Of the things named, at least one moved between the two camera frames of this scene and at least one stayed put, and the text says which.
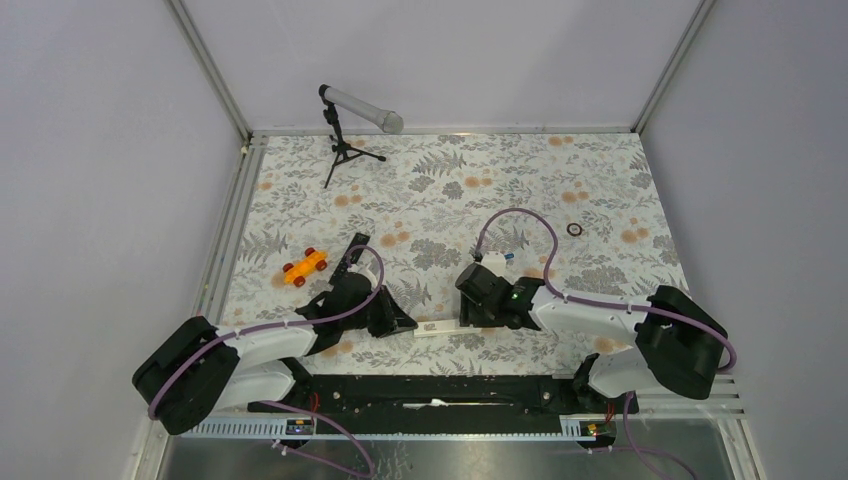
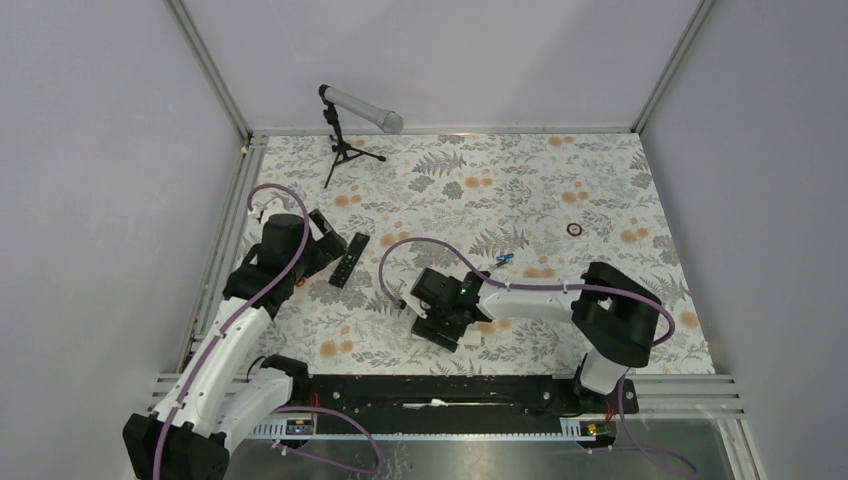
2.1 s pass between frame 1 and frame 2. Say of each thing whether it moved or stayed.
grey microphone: stayed
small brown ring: stayed
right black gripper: moved
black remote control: stayed
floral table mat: stayed
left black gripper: moved
